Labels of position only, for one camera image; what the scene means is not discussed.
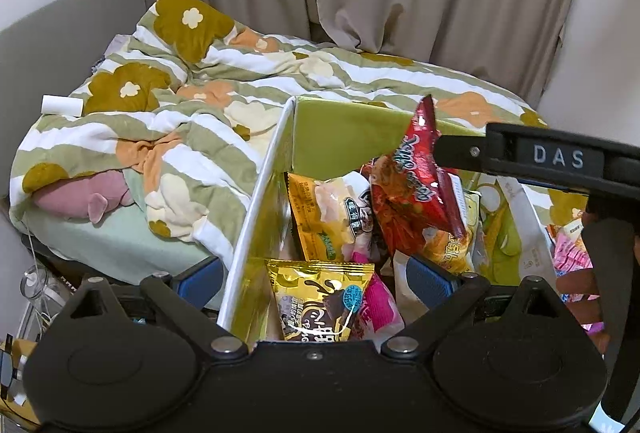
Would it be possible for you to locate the pink and white snack packet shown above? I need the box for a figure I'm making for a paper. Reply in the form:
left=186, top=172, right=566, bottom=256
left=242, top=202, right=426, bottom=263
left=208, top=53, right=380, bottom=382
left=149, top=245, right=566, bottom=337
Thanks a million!
left=546, top=218, right=603, bottom=334

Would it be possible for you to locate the floral striped blanket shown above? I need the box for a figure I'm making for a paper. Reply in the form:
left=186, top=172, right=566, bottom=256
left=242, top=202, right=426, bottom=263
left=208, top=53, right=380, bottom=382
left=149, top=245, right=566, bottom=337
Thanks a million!
left=10, top=0, right=549, bottom=245

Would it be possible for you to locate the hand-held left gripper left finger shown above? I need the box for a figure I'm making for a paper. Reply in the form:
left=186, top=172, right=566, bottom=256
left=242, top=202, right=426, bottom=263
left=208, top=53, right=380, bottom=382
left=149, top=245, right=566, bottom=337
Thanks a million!
left=52, top=257, right=252, bottom=360

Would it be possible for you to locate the person's right hand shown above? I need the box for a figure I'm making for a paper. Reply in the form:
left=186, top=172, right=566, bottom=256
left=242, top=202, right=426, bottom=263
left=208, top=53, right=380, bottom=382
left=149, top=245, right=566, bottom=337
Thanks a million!
left=555, top=269, right=611, bottom=350

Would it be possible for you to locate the white tissue roll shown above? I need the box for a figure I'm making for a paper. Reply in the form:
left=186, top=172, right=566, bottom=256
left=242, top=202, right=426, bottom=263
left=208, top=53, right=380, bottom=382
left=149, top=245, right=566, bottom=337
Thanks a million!
left=41, top=95, right=84, bottom=119

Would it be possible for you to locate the green cardboard box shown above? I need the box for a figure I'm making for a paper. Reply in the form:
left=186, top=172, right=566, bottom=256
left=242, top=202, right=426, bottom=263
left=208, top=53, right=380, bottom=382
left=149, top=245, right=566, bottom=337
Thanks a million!
left=219, top=95, right=567, bottom=345

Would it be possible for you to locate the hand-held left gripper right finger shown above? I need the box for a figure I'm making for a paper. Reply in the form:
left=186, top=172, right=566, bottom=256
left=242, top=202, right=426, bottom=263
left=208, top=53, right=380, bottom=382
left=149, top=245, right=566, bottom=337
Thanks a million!
left=380, top=255, right=572, bottom=360

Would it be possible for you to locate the red snack packet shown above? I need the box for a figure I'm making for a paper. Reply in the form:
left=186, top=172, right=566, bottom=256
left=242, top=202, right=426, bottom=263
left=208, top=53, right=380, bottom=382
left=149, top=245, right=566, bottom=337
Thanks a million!
left=369, top=95, right=477, bottom=265

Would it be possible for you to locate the yellow and white chips bag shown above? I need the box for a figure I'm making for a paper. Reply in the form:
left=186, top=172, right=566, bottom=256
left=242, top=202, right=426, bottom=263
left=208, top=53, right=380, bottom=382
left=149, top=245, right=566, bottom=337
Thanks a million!
left=286, top=172, right=375, bottom=264

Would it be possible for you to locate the gold snack packet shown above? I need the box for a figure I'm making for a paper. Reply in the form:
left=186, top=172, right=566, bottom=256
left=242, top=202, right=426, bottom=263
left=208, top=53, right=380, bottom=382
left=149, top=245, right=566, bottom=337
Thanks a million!
left=265, top=259, right=376, bottom=344

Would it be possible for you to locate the small bright pink packet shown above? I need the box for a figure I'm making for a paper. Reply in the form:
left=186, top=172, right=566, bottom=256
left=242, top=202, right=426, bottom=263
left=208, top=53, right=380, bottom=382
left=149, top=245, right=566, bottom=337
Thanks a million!
left=350, top=250, right=407, bottom=340

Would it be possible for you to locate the green bedsheet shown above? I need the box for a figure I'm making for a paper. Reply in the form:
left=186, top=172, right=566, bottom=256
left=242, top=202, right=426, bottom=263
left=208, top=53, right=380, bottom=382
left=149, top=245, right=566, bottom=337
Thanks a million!
left=24, top=205, right=222, bottom=286

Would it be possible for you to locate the clear glass object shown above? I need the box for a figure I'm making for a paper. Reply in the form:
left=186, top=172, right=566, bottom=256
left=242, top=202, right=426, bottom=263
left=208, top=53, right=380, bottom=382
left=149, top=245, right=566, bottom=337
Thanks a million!
left=20, top=263, right=67, bottom=330

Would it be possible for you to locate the grey bed headboard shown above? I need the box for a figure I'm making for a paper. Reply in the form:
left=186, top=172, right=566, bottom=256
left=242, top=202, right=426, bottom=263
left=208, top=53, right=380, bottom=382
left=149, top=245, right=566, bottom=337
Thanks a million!
left=0, top=0, right=147, bottom=204

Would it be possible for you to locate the pink plush toy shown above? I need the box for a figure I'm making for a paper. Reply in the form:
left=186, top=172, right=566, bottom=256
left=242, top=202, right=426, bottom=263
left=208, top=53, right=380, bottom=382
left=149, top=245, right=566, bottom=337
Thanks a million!
left=34, top=170, right=137, bottom=222

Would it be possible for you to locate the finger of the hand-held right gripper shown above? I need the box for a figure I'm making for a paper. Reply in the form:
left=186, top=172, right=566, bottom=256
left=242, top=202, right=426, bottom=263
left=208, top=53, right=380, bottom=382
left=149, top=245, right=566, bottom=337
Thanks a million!
left=433, top=132, right=496, bottom=174

